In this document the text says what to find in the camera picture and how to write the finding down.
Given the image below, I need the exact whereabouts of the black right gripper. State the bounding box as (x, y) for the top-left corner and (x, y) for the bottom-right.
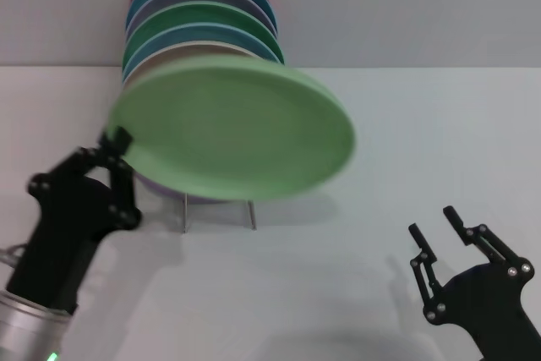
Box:
(408, 205), (541, 361)

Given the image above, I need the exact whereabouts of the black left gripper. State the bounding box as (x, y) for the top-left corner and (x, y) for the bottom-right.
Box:
(6, 126), (143, 315)

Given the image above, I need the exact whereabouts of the light green plate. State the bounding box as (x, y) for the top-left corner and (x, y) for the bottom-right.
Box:
(107, 55), (357, 201)

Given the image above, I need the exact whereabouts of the lavender purple plate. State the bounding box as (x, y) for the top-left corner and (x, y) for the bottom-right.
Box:
(134, 169), (254, 205)

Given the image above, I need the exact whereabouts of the beige plate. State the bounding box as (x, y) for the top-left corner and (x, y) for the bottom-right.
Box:
(125, 39), (251, 88)

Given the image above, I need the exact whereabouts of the light blue plate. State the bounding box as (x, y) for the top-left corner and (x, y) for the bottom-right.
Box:
(121, 21), (285, 83)

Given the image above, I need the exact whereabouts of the dark green plate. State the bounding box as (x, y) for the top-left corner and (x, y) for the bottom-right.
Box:
(122, 0), (285, 67)

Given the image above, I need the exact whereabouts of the wire plate rack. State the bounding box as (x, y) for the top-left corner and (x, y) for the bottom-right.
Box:
(182, 191), (257, 233)

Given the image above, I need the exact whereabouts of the left arm connector cable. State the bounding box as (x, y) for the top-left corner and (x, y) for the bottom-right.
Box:
(0, 244), (27, 270)

